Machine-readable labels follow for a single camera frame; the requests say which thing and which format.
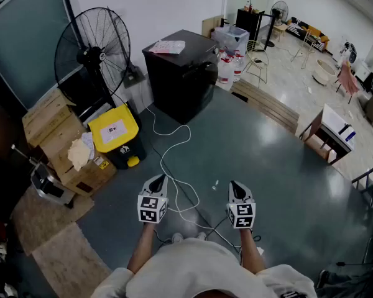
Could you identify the person's white shirt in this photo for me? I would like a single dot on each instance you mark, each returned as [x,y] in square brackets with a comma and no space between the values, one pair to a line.
[205,272]

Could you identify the wooden slatted step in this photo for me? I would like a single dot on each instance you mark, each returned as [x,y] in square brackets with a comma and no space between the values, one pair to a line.
[267,107]

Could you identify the person's right forearm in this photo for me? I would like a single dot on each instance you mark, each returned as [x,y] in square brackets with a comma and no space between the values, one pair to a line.
[251,250]

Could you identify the yellow lidded trash bin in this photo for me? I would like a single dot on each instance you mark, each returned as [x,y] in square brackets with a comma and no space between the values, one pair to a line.
[112,129]

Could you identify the cardboard box with yellow label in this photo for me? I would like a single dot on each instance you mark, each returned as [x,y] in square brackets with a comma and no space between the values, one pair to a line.
[87,175]

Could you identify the crumpled beige cloth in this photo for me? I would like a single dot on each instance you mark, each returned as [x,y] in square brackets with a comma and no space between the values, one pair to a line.
[79,154]

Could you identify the silver metal machine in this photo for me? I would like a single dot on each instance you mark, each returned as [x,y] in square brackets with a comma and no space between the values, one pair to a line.
[45,183]

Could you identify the pink chair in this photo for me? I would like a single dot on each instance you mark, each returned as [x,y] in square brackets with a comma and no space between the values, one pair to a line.
[348,79]

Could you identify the black metal rack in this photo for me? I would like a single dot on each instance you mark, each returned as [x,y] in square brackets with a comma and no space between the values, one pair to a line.
[371,185]

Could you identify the black washing machine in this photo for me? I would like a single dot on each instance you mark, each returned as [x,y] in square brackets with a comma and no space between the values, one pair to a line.
[171,73]

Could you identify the person's right white shoe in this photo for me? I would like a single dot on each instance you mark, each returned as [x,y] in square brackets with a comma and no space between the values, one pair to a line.
[202,235]

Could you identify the small black pedestal fan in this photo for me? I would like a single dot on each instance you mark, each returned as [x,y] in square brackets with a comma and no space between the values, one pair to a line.
[279,12]

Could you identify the plywood board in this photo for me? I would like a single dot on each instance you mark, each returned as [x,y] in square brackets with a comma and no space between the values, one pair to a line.
[211,25]

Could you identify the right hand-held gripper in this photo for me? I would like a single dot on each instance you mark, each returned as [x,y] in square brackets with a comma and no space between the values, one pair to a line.
[242,215]

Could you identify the large black pedestal fan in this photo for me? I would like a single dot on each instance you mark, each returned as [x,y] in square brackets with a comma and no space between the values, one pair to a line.
[91,54]

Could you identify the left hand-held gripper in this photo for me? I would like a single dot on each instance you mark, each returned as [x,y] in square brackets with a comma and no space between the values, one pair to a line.
[149,209]

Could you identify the small blue item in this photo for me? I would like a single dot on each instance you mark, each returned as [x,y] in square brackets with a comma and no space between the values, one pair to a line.
[350,136]

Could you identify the person's white shoe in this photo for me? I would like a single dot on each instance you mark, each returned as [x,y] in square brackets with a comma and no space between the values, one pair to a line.
[202,235]
[177,237]

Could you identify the black handheld tool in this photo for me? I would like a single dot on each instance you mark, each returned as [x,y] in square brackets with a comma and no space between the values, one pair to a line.
[344,129]

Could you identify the wooden side table white top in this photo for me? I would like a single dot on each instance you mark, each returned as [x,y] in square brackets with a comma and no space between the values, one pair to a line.
[332,123]

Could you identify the striped sofa yellow cushions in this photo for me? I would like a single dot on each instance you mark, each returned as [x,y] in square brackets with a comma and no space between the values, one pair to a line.
[304,31]

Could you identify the small white floor scrap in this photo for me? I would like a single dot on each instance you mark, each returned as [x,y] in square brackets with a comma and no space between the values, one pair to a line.
[216,184]

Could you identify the black frame stand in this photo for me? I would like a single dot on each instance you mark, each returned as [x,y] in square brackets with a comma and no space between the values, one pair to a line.
[261,26]

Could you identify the round white tub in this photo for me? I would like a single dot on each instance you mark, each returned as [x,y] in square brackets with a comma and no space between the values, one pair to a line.
[324,71]

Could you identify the person's left forearm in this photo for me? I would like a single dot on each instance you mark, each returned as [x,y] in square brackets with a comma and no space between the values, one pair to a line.
[141,247]

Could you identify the black phone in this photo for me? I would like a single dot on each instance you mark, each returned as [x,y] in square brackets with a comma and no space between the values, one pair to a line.
[258,61]

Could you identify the black cabinet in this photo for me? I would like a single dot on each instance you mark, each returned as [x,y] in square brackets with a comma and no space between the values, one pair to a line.
[247,23]

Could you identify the beige floor mat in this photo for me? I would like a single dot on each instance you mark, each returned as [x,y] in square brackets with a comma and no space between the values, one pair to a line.
[46,225]
[71,265]

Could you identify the pastel detergent refill pouch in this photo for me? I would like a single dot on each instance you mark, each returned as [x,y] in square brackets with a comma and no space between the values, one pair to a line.
[168,46]

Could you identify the person's left white shoe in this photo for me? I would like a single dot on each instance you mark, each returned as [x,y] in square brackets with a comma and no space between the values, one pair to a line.
[177,237]

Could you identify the clear plastic storage bin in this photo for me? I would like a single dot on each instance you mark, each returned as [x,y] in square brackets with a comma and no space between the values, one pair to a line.
[231,37]

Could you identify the dark green board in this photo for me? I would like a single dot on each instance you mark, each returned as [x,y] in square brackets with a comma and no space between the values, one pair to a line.
[25,42]

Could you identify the flat black device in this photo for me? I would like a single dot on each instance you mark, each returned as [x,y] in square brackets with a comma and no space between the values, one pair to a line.
[240,97]

